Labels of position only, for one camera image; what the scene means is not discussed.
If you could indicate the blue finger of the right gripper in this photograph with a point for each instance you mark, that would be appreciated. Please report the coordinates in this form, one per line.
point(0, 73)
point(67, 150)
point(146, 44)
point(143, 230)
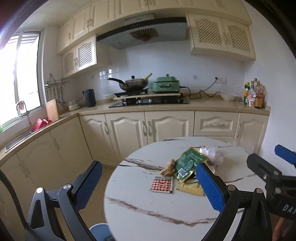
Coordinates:
point(285, 154)

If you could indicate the condiment bottles group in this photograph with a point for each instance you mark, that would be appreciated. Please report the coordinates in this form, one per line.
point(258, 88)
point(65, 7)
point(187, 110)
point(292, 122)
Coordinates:
point(253, 94)

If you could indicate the blue trash bin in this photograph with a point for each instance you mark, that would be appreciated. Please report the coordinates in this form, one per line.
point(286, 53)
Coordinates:
point(101, 232)

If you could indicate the black electric kettle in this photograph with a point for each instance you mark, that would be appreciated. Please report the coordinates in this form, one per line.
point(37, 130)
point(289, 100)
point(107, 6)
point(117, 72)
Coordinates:
point(90, 99)

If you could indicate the black frying pan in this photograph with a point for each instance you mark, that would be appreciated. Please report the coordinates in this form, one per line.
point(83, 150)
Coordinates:
point(133, 83)

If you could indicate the black gas stove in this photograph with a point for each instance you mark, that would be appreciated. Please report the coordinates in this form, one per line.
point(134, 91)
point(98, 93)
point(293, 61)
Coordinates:
point(149, 99)

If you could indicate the brown ginger root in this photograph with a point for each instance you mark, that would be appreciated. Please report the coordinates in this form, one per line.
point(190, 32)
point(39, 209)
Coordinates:
point(169, 170)

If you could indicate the green electric cooker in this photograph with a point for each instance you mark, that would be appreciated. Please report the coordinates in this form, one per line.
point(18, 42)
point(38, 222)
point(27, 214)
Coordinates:
point(167, 84)

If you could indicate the red checkered packet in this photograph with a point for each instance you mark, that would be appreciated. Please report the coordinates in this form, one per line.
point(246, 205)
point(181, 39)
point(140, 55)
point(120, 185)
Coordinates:
point(162, 184)

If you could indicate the range hood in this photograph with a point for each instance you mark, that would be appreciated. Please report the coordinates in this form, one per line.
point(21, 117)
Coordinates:
point(146, 32)

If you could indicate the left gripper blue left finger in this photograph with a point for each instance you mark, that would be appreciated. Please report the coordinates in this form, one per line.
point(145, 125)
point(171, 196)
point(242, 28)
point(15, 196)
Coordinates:
point(85, 184)

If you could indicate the white crumpled plastic bag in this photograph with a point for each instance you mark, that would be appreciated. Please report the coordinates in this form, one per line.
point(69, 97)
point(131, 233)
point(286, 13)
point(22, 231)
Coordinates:
point(215, 158)

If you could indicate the white bowls on counter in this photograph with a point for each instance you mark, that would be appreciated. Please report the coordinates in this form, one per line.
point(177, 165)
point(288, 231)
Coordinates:
point(73, 105)

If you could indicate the sink faucet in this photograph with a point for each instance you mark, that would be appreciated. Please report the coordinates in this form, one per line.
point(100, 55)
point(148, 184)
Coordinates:
point(22, 110)

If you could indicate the red dish rack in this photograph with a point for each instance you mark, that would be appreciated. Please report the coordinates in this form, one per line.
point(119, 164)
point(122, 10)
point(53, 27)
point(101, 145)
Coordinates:
point(40, 123)

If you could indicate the yellow flat packet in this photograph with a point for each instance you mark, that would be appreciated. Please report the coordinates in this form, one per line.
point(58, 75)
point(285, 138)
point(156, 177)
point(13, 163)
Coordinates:
point(191, 187)

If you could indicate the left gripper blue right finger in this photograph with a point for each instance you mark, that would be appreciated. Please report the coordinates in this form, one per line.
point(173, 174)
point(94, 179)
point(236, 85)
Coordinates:
point(213, 186)

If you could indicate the wall utensil rack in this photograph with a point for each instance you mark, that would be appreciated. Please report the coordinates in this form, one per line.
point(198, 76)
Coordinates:
point(55, 89)

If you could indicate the wooden cutting board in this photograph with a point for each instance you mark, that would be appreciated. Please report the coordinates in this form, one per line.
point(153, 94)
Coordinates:
point(52, 110)

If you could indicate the green gold snack bag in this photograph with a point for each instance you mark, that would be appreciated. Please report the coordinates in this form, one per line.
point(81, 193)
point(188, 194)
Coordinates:
point(185, 166)

